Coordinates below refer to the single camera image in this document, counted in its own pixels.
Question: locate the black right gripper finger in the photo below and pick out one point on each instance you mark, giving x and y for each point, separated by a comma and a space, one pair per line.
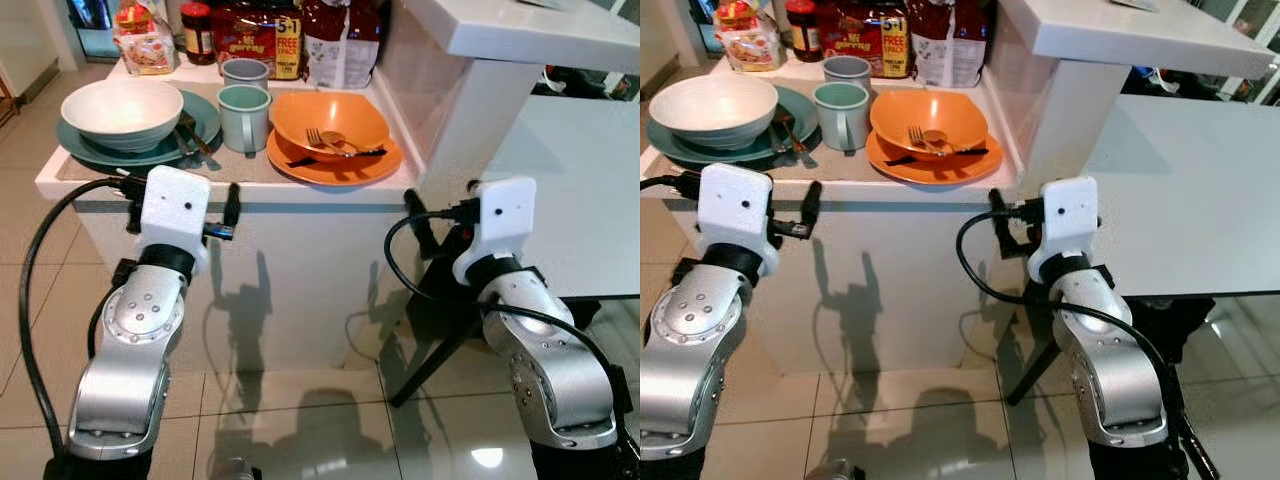
419, 222
1000, 218

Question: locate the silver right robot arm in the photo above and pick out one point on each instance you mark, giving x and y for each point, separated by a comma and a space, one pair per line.
1115, 385
560, 390

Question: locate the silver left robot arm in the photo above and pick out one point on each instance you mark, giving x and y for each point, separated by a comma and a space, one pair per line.
125, 380
690, 365

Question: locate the orange plate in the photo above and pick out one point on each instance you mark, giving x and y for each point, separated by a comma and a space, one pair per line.
935, 173
335, 174

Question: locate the white ceramic bowl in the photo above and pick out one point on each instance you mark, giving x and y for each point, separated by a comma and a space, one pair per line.
712, 106
122, 108

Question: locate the light green mug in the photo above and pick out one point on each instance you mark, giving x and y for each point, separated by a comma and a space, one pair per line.
244, 122
840, 120

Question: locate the teal plate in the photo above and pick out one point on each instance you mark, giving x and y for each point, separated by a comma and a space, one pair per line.
203, 118
802, 112

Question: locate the white kitchen counter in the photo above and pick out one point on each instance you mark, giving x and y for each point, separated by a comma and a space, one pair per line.
300, 280
900, 290

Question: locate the white dining table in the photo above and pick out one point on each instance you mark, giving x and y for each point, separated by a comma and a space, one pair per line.
585, 200
1190, 200

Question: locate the orange bowl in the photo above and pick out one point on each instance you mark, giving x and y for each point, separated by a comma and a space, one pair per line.
900, 113
300, 115

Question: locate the grey mug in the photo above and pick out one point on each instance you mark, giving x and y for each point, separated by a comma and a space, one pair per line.
848, 71
246, 73

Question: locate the clear snack packet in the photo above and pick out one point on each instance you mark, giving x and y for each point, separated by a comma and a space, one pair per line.
146, 45
748, 42

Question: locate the dark glass door fridge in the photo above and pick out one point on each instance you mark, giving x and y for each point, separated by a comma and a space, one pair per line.
706, 22
90, 25

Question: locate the red lid jar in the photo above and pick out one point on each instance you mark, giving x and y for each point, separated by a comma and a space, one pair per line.
198, 35
803, 32

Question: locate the red instant noodle pack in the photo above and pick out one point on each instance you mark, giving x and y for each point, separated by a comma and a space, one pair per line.
255, 35
862, 35

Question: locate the dark red white bag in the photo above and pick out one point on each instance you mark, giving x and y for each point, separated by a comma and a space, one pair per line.
342, 45
948, 45

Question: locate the white raised bar shelf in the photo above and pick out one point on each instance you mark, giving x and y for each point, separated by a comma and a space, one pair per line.
530, 35
1140, 35

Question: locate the grey robot foot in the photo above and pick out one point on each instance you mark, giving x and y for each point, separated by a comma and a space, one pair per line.
835, 470
238, 470

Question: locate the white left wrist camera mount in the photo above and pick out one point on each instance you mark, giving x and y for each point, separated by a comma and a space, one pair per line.
172, 205
735, 205

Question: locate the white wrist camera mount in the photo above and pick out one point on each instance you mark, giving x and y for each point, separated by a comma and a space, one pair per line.
172, 205
1068, 222
507, 220
735, 205

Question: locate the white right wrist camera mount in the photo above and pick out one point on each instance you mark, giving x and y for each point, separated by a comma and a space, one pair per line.
507, 220
1068, 222

